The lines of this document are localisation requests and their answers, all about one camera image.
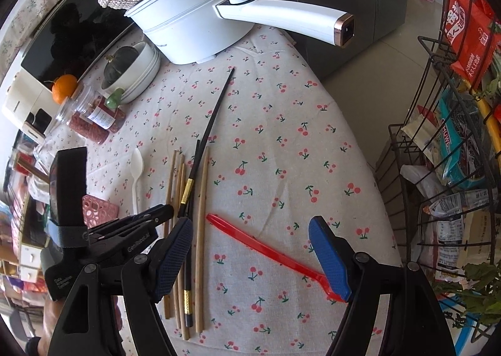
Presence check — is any cherry print tablecloth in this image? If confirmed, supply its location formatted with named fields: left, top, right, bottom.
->
left=31, top=23, right=404, bottom=356

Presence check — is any green leafy plant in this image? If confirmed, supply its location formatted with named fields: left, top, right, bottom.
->
left=434, top=262, right=501, bottom=327

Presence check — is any clear jar of red berries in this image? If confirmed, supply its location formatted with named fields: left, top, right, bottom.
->
left=55, top=100, right=112, bottom=145

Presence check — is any black chopstick gold band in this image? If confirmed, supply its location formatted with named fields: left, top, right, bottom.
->
left=178, top=68, right=235, bottom=219
left=183, top=139, right=201, bottom=327

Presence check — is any person's left forearm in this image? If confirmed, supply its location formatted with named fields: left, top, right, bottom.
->
left=25, top=297, right=79, bottom=356

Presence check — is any floral cover cloth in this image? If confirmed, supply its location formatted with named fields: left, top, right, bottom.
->
left=0, top=0, right=132, bottom=80

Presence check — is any teal snack packet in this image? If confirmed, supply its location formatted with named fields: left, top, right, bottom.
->
left=436, top=88, right=496, bottom=189

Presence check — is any orange tangerine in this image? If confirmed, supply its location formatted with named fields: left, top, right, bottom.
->
left=52, top=74, right=79, bottom=105

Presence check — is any white air fryer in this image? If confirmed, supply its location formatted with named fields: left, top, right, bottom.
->
left=2, top=66, right=54, bottom=142

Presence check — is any stack of white bowls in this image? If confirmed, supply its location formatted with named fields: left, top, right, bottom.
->
left=101, top=41, right=161, bottom=104

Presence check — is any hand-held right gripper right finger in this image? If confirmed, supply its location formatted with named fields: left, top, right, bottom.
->
left=308, top=216, right=457, bottom=356

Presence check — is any pink perforated utensil holder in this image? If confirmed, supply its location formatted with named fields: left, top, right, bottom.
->
left=82, top=195, right=120, bottom=229

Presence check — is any labelled clear jar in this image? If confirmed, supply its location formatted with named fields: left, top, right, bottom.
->
left=72, top=84, right=127, bottom=133

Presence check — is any white electric cooking pot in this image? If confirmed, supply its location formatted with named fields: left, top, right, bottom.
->
left=125, top=0, right=357, bottom=65

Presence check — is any red plastic spoon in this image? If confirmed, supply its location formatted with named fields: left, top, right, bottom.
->
left=206, top=214, right=349, bottom=304

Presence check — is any black microwave oven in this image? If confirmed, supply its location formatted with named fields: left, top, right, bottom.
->
left=19, top=0, right=146, bottom=86

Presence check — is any white printed snack packet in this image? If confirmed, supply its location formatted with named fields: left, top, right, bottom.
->
left=421, top=192, right=491, bottom=283

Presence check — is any white plastic spoon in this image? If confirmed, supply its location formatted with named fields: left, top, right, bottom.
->
left=131, top=148, right=145, bottom=216

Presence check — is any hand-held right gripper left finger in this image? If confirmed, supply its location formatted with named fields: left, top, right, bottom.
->
left=49, top=217, right=194, bottom=356

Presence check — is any black wire rack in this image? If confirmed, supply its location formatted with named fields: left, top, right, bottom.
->
left=376, top=35, right=501, bottom=343

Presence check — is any red snack packet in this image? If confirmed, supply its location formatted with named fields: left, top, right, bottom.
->
left=445, top=0, right=501, bottom=87

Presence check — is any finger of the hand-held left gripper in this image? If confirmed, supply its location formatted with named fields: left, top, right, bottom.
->
left=84, top=204, right=175, bottom=239

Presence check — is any dark green pumpkin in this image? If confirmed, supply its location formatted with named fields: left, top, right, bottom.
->
left=104, top=45, right=138, bottom=87

